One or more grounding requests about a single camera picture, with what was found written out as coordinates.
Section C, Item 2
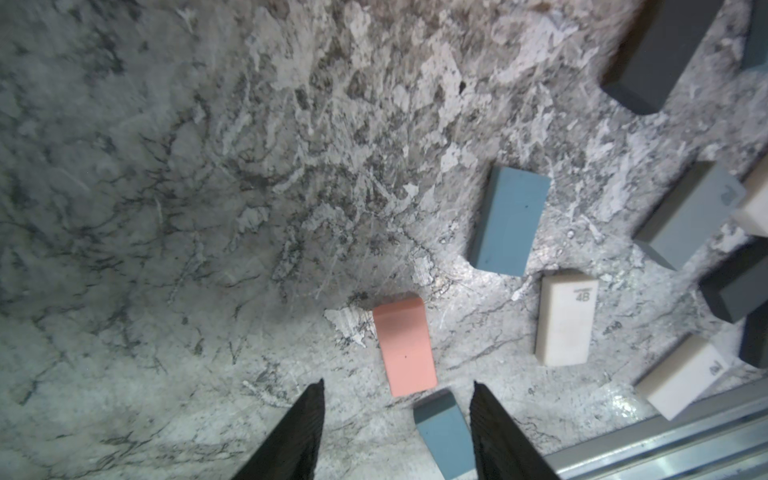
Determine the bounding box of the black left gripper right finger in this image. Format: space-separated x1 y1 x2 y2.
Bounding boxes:
469 381 559 480

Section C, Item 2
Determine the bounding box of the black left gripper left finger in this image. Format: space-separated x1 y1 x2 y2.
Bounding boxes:
232 379 325 480

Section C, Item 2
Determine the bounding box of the pink eraser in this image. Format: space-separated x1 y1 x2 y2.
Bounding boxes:
373 296 438 397

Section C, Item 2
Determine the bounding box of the blue eraser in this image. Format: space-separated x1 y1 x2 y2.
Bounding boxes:
413 389 475 479
741 0 768 71
469 165 551 277

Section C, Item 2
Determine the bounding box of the white eraser middle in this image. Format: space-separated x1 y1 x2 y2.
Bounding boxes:
535 274 599 367

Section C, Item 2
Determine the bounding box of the white eraser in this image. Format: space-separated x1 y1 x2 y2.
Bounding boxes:
535 274 599 367
635 335 730 420

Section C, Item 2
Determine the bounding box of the white eraser bottom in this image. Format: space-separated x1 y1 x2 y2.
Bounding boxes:
635 335 730 420

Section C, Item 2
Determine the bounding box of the black eraser bottom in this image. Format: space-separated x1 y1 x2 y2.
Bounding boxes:
739 303 768 369

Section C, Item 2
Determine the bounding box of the black eraser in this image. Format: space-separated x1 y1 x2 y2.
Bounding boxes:
601 0 723 115
739 303 768 369
699 238 767 323

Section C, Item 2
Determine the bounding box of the black eraser lower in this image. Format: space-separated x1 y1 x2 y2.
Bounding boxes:
699 238 767 323

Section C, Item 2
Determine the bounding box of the grey eraser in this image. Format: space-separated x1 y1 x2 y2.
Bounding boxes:
633 161 746 271

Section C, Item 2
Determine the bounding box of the cream eraser centre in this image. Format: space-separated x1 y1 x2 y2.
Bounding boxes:
732 157 768 237

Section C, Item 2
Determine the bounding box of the black eraser centre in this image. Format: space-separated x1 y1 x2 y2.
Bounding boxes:
601 0 723 115

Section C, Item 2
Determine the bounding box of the aluminium front rail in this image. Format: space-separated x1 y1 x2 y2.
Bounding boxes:
545 379 767 479

